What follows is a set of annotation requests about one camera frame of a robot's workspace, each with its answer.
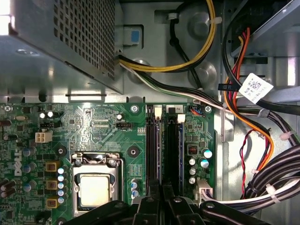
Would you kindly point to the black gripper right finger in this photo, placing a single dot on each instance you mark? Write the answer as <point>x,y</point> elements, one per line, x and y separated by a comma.
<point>178,211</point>

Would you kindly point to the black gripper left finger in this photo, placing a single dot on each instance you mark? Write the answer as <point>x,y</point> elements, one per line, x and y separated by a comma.
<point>147,211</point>

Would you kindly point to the black RAM slot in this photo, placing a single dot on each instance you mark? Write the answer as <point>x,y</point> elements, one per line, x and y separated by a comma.
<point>181,118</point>
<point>158,112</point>
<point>150,145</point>
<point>173,145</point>

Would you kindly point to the silver CPU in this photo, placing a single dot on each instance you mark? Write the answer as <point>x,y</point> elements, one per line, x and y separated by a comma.
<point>95,189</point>

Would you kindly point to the metal socket cover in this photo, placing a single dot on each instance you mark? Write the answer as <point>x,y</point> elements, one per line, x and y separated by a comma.
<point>75,187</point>

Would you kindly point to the green motherboard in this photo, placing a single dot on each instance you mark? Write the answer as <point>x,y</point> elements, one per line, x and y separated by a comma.
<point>98,131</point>

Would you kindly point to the white four-pin connector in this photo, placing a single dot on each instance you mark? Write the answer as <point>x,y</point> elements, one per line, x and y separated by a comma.
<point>43,137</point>

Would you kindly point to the blue case latch tab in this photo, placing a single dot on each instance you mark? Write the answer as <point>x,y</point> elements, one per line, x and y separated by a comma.
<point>134,36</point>

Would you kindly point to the black PC case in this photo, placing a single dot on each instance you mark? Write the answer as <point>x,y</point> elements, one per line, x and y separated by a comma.
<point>164,35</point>

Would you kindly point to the grey power supply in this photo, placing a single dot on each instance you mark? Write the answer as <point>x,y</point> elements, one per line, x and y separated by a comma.
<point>47,58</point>

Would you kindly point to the metal drive cage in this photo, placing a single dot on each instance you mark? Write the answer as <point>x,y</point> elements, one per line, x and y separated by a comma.
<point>281,42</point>

